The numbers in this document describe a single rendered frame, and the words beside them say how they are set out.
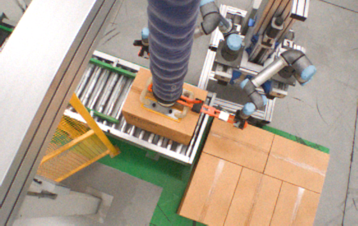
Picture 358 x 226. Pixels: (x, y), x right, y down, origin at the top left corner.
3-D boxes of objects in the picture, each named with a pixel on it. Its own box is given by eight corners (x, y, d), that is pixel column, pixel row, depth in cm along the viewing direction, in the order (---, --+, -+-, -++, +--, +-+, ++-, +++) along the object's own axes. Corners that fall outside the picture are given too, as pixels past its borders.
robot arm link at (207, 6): (226, 43, 267) (200, 18, 218) (221, 27, 271) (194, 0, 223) (240, 37, 262) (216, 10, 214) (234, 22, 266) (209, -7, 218)
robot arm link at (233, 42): (227, 55, 261) (230, 48, 248) (222, 41, 265) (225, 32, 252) (241, 53, 263) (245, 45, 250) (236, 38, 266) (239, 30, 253)
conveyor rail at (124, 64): (9, 30, 337) (1, 21, 319) (11, 27, 338) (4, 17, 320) (209, 103, 326) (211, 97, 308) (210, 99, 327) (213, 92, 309)
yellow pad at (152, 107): (140, 107, 264) (139, 105, 259) (145, 96, 267) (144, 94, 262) (179, 123, 262) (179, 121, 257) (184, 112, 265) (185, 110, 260)
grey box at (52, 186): (39, 182, 191) (20, 178, 163) (43, 175, 193) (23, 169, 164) (68, 195, 190) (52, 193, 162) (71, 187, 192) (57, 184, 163)
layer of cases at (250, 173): (176, 213, 318) (178, 214, 279) (210, 122, 347) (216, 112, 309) (287, 251, 312) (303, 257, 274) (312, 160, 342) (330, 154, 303)
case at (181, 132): (126, 122, 300) (121, 109, 262) (142, 83, 312) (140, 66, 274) (187, 145, 297) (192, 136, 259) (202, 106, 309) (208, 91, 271)
